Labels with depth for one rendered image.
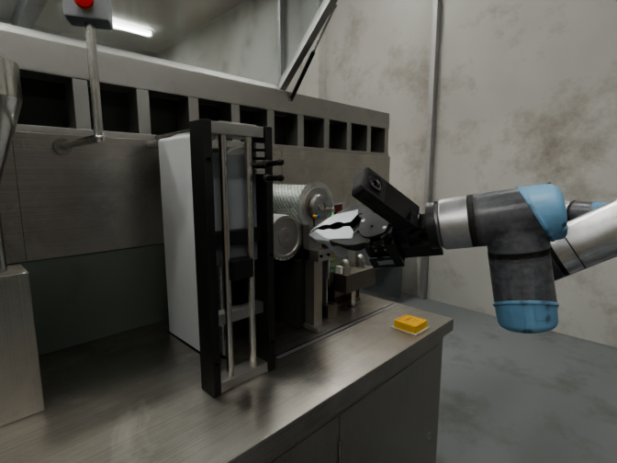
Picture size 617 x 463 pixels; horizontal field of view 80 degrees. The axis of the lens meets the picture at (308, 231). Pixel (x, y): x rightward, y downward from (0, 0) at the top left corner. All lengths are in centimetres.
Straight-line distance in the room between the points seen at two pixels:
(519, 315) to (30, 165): 103
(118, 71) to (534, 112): 331
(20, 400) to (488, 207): 85
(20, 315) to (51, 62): 59
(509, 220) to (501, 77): 345
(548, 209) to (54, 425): 86
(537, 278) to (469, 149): 344
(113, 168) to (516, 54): 348
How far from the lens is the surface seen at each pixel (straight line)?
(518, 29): 402
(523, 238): 54
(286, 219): 100
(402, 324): 112
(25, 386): 89
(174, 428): 77
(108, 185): 111
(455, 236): 54
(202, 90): 126
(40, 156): 108
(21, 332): 85
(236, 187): 77
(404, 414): 119
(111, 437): 79
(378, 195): 52
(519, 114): 384
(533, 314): 56
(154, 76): 120
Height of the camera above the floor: 134
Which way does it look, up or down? 9 degrees down
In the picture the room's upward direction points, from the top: straight up
